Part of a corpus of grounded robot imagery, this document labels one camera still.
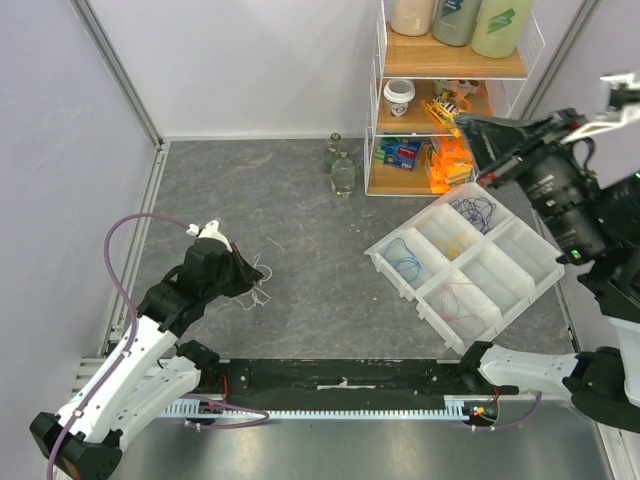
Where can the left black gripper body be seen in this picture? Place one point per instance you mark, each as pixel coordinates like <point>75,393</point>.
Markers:
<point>230,283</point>

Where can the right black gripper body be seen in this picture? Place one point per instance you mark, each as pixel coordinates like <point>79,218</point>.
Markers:
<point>505,165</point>

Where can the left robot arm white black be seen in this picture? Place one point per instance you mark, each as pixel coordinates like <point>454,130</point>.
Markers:
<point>87,437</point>

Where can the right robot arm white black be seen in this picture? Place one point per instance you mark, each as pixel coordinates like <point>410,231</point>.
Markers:
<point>596,232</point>

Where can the orange snack boxes stack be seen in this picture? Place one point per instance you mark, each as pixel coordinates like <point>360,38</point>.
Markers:
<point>448,163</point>

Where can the yellow candy bag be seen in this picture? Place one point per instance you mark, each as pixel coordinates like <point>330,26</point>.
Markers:
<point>444,108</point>

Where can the blue sponge package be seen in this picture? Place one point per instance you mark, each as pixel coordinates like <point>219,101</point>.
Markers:
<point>398,152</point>

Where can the white paper coffee cup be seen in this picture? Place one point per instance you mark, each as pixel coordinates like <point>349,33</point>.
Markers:
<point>398,94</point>

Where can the light green bottle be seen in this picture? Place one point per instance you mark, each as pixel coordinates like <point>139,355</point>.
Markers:
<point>499,27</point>

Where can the grey green bottle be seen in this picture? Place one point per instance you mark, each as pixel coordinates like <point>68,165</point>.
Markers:
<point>455,21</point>

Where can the white compartment tray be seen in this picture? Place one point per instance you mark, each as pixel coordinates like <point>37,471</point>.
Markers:
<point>469,264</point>

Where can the front clear glass bottle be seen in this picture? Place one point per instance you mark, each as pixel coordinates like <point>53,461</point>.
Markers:
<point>343,175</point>

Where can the clear glass bottle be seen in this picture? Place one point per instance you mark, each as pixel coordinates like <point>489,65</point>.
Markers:
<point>343,175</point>
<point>331,152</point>

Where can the rear clear glass bottle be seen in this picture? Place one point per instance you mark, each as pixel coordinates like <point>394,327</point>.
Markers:
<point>331,152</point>

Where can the beige jar on shelf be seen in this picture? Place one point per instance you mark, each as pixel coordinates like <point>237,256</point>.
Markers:
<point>411,17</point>

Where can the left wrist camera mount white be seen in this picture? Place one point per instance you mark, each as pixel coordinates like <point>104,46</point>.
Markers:
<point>209,231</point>

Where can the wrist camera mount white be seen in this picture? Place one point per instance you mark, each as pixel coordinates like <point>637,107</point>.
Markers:
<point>209,231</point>
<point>620,108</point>

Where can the white wire shelf rack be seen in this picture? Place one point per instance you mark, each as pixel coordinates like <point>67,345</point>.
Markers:
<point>424,60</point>

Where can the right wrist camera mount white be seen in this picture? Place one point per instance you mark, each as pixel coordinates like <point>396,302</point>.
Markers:
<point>620,108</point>

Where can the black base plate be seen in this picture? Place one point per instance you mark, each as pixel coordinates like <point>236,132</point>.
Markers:
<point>327,384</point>

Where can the light blue cable duct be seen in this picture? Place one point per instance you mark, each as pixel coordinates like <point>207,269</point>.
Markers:
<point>192,409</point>

